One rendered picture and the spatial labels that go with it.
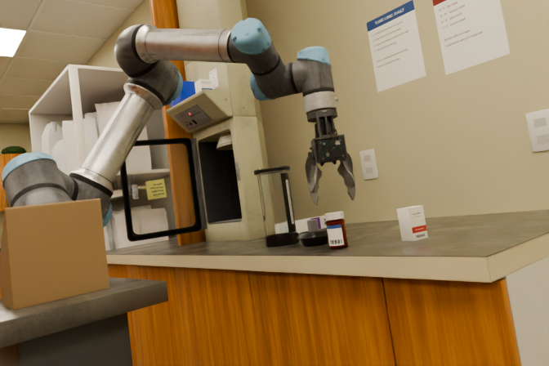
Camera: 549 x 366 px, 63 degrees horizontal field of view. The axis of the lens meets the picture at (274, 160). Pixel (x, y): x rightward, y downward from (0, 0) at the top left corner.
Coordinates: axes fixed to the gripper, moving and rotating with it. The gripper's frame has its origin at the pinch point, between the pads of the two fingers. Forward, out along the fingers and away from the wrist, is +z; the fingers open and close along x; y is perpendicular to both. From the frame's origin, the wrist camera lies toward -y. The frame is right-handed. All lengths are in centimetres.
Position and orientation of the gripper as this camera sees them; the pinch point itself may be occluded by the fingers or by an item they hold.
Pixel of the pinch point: (333, 198)
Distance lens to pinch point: 107.2
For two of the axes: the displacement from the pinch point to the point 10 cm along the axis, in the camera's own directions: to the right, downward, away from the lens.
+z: 1.4, 9.9, -0.9
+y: 0.1, -0.9, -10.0
